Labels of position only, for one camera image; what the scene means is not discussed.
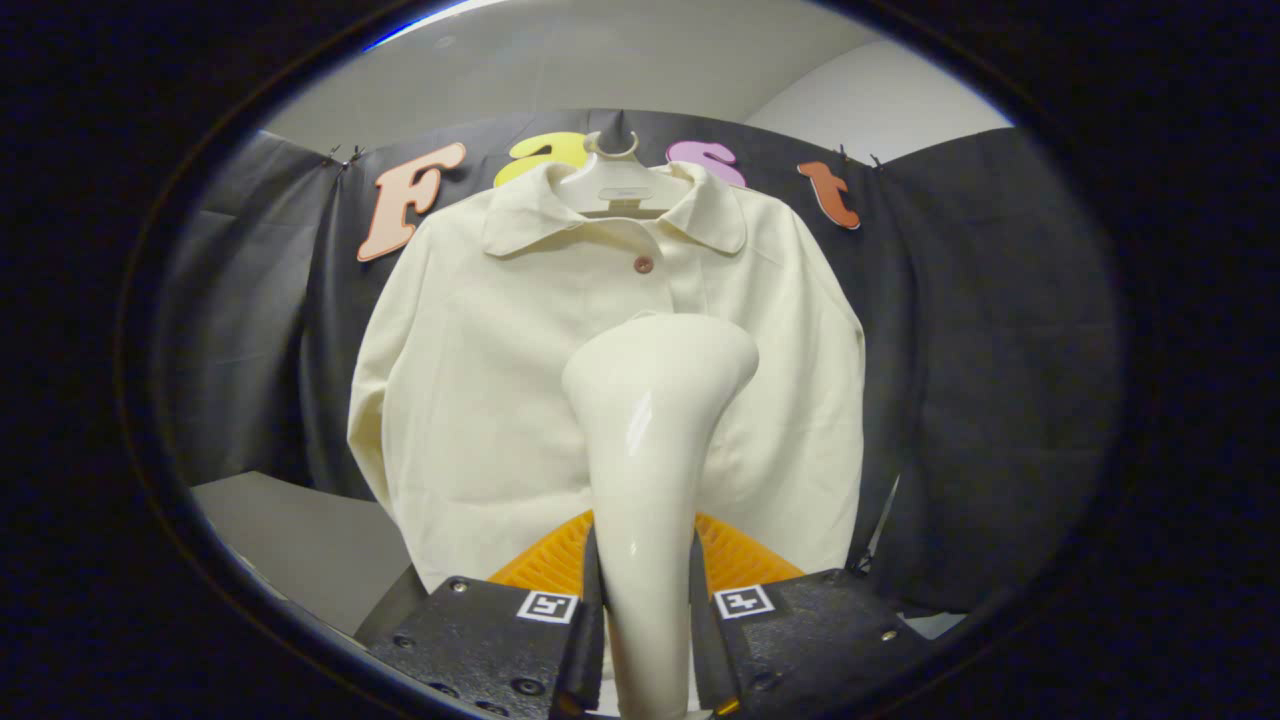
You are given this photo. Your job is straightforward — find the thin grey stand rod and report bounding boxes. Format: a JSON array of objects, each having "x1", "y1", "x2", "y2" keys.
[{"x1": 855, "y1": 475, "x2": 901, "y2": 576}]

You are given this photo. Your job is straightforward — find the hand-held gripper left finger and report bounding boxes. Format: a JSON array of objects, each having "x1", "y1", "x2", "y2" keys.
[{"x1": 368, "y1": 510, "x2": 608, "y2": 720}]

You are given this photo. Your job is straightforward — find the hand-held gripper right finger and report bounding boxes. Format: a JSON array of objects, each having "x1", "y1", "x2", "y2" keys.
[{"x1": 690, "y1": 512, "x2": 936, "y2": 720}]

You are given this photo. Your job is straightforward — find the white garment steamer head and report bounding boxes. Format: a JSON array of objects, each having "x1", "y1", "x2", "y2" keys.
[{"x1": 560, "y1": 313, "x2": 761, "y2": 720}]

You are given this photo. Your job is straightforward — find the white clothes hanger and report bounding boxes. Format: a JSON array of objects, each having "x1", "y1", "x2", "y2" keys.
[{"x1": 560, "y1": 130, "x2": 691, "y2": 219}]

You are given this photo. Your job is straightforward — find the white cabinet with grey top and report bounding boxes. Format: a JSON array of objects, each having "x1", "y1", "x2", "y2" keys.
[{"x1": 190, "y1": 470, "x2": 416, "y2": 641}]

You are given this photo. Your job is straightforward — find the cream button-up shirt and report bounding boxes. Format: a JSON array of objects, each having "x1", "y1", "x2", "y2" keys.
[{"x1": 346, "y1": 160, "x2": 867, "y2": 593}]

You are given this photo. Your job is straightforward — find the black backdrop cloth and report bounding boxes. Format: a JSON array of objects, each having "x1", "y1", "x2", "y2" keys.
[{"x1": 165, "y1": 108, "x2": 1121, "y2": 616}]

